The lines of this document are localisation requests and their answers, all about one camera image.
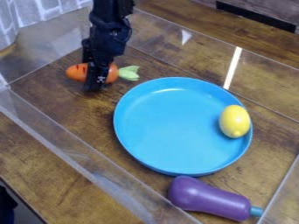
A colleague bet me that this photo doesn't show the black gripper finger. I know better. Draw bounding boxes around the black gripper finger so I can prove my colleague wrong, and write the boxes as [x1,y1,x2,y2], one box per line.
[82,38,94,63]
[83,59,114,91]

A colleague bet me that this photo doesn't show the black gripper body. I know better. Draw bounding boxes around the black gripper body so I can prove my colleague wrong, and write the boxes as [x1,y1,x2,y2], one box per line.
[87,0,135,61]

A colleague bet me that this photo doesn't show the orange toy carrot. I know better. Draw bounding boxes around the orange toy carrot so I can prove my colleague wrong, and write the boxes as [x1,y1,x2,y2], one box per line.
[66,63,139,84]

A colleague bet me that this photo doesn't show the blue round tray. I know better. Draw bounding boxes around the blue round tray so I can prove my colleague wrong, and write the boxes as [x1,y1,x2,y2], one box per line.
[114,77,253,177]

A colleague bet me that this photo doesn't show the white patterned curtain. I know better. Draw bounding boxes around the white patterned curtain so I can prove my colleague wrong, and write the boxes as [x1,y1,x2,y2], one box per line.
[0,0,93,51]

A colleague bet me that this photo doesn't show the yellow toy lemon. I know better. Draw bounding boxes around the yellow toy lemon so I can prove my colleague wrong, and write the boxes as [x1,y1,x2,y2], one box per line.
[219,105,251,138]

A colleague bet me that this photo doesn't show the purple toy eggplant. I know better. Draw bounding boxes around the purple toy eggplant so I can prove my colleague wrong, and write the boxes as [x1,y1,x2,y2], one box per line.
[169,176,263,221]

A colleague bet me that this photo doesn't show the clear acrylic enclosure wall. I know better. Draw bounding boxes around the clear acrylic enclosure wall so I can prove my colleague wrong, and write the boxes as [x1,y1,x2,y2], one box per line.
[0,0,299,224]

